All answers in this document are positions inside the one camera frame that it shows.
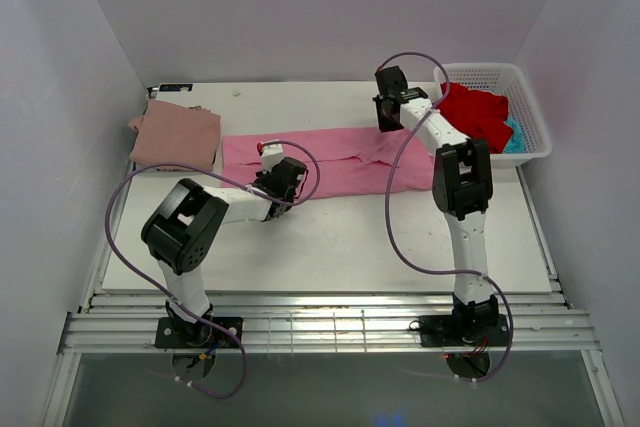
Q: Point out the aluminium rail frame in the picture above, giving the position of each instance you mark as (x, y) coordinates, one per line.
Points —
(333, 360)

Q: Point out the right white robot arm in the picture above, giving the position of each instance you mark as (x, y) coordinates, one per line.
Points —
(462, 187)

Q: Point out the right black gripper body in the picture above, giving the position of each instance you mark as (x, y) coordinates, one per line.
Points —
(385, 123)

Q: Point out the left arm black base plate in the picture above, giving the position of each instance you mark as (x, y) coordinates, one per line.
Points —
(180, 334)

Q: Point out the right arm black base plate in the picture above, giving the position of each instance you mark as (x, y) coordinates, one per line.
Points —
(475, 323)

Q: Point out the white plastic mesh basket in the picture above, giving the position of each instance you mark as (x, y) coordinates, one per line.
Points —
(503, 80)

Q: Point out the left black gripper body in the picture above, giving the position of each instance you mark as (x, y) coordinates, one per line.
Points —
(263, 177)

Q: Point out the blue label sticker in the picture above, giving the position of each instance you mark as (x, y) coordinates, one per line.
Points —
(175, 87)

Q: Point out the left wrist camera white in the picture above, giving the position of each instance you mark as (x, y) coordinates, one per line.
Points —
(271, 153)

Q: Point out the red t shirt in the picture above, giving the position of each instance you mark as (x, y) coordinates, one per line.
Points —
(478, 115)

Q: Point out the teal t shirt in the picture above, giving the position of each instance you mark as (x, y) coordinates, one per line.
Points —
(516, 143)

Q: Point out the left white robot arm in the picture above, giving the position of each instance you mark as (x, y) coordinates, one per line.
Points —
(182, 229)

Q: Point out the folded dusty pink t shirt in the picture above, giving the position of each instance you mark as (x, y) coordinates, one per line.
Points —
(170, 133)

